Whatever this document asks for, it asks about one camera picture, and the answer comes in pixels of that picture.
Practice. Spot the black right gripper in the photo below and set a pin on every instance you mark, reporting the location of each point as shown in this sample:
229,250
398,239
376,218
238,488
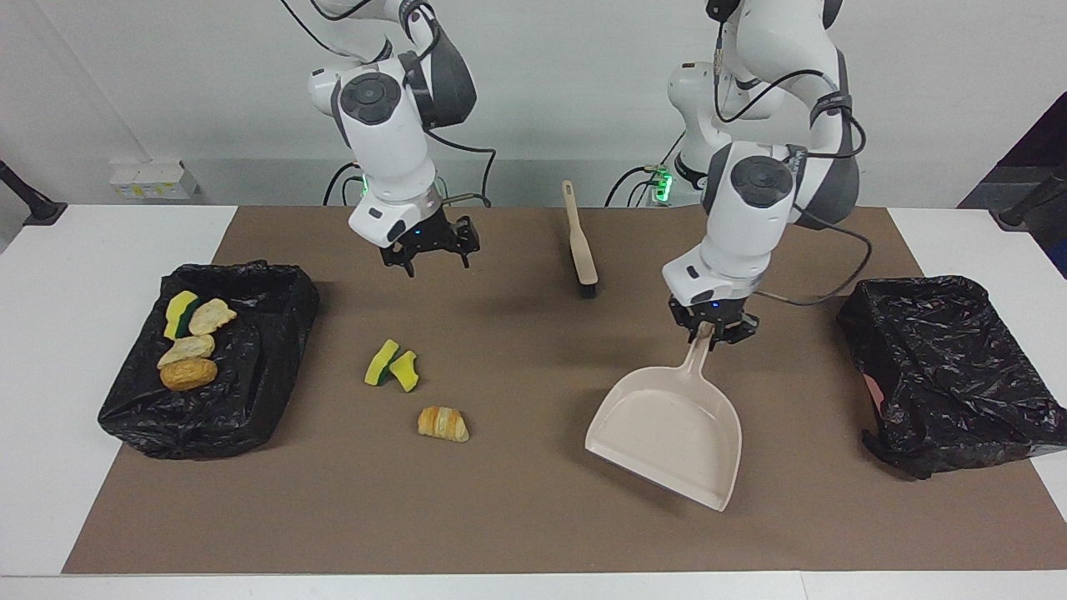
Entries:
425,237

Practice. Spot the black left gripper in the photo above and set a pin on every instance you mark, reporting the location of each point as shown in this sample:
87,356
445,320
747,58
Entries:
717,312

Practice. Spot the beige plastic dustpan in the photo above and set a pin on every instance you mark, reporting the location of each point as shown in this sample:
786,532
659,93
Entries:
667,433

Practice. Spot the beige hand brush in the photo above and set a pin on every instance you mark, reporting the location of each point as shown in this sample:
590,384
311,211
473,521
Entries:
581,250

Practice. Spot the pale lobed bread chunk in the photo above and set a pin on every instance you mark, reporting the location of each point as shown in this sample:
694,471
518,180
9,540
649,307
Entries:
212,317

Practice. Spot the yellow green sponge block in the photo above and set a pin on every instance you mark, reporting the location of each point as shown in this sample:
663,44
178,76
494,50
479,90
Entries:
177,312

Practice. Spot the pale squarish bread chunk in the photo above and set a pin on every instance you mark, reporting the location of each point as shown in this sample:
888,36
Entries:
187,350

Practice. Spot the brown bread roll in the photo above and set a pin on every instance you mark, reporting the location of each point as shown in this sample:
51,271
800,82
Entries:
187,375

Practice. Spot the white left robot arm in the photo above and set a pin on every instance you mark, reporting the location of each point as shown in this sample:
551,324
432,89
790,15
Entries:
750,208

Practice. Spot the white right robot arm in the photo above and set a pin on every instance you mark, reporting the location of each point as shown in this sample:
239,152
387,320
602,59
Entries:
392,142

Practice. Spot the black-bagged trash bin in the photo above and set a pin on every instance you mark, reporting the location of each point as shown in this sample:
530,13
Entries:
250,392

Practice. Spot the black-bagged bin with pink patch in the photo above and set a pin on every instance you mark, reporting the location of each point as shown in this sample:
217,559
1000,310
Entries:
942,367

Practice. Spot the curved yellow sponge piece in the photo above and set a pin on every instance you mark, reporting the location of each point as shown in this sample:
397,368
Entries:
406,371

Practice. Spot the yellow sponge piece green stripe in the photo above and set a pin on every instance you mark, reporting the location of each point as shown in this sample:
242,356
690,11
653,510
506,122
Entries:
379,362

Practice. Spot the orange striped croissant piece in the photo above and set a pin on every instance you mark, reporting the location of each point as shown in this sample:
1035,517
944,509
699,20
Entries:
442,423

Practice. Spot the brown table mat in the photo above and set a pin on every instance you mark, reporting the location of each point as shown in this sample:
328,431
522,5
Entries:
500,517

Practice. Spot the white wall socket box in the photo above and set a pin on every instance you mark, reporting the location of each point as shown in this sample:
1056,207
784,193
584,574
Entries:
150,179

